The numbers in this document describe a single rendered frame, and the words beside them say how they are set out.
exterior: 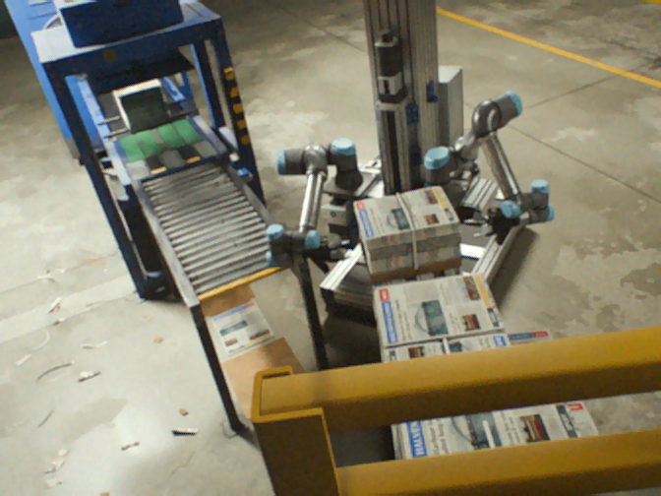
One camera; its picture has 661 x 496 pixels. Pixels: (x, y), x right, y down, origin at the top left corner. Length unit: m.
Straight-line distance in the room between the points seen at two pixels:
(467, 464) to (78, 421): 2.93
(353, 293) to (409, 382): 2.73
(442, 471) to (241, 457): 2.29
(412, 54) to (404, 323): 1.41
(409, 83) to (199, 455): 2.01
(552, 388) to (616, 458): 0.20
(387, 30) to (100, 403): 2.39
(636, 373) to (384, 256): 1.76
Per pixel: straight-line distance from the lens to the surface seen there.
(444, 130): 3.43
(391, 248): 2.52
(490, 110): 2.72
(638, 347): 0.88
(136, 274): 4.24
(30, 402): 3.98
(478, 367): 0.83
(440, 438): 1.47
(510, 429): 1.49
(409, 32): 3.04
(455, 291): 2.17
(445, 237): 2.55
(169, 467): 3.30
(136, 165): 4.12
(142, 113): 4.60
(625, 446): 1.03
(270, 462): 0.87
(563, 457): 1.01
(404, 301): 2.14
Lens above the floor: 2.45
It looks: 35 degrees down
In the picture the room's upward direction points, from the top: 10 degrees counter-clockwise
